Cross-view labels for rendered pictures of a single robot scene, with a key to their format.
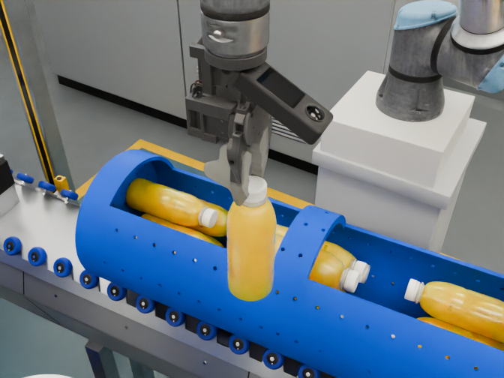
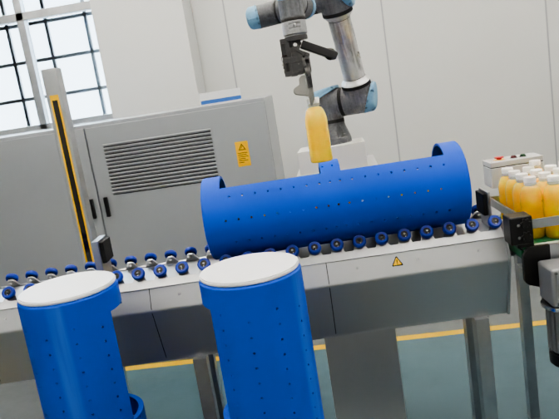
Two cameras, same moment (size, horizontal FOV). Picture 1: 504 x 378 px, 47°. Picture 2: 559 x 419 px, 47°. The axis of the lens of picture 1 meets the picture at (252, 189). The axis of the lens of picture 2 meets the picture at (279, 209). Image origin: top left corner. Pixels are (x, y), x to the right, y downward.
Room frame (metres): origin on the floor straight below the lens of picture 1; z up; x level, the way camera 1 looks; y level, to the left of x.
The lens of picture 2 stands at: (-1.20, 0.96, 1.52)
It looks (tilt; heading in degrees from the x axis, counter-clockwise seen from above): 11 degrees down; 336
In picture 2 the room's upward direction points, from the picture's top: 9 degrees counter-clockwise
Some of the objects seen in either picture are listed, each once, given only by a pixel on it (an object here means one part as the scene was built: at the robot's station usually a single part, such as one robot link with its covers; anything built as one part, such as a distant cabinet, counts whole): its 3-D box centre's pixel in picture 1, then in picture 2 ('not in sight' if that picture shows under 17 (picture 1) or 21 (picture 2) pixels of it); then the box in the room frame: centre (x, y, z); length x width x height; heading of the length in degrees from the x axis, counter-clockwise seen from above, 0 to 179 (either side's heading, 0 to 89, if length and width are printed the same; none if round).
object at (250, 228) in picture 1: (251, 242); (318, 132); (0.57, 0.00, 1.35); 0.07 x 0.07 x 0.19
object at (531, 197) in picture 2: not in sight; (531, 209); (0.33, -0.61, 0.99); 0.07 x 0.07 x 0.19
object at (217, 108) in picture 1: (230, 91); (296, 56); (0.60, 0.03, 1.58); 0.09 x 0.08 x 0.12; 64
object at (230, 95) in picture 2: not in sight; (220, 96); (2.52, -0.43, 1.48); 0.24 x 0.12 x 0.08; 68
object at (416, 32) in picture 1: (424, 36); (328, 103); (1.12, -0.36, 1.40); 0.13 x 0.12 x 0.14; 44
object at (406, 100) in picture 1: (412, 85); (332, 131); (1.12, -0.36, 1.29); 0.15 x 0.15 x 0.10
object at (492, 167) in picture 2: not in sight; (512, 170); (0.66, -0.87, 1.05); 0.20 x 0.10 x 0.10; 64
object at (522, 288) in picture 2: not in sight; (524, 304); (0.66, -0.87, 0.50); 0.04 x 0.04 x 1.00; 64
